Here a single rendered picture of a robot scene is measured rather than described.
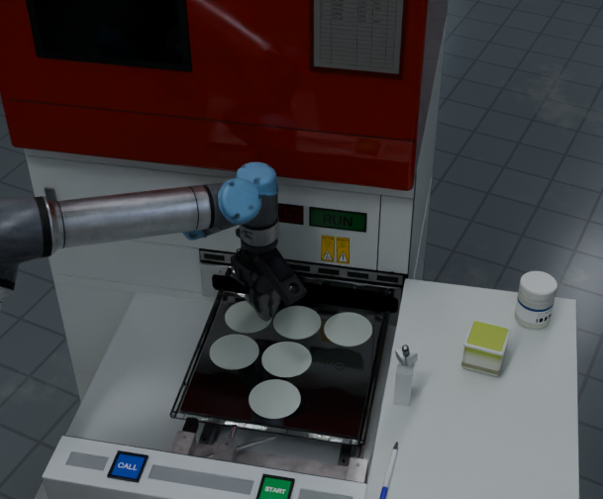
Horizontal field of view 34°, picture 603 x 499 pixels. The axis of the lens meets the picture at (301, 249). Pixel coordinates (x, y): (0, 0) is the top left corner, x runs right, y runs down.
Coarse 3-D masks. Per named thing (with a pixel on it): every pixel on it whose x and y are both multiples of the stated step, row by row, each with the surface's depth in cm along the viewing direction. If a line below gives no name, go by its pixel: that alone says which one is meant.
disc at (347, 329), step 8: (328, 320) 207; (336, 320) 207; (344, 320) 207; (352, 320) 207; (360, 320) 207; (328, 328) 205; (336, 328) 205; (344, 328) 205; (352, 328) 205; (360, 328) 205; (368, 328) 205; (328, 336) 203; (336, 336) 203; (344, 336) 203; (352, 336) 203; (360, 336) 203; (368, 336) 203; (344, 344) 202; (352, 344) 202
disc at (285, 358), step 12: (276, 348) 201; (288, 348) 201; (300, 348) 201; (264, 360) 198; (276, 360) 198; (288, 360) 198; (300, 360) 198; (276, 372) 196; (288, 372) 196; (300, 372) 196
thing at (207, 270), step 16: (208, 272) 216; (224, 272) 215; (208, 288) 219; (224, 288) 219; (240, 288) 219; (336, 288) 211; (352, 288) 210; (368, 288) 210; (384, 288) 209; (400, 288) 208; (336, 304) 215; (352, 304) 215
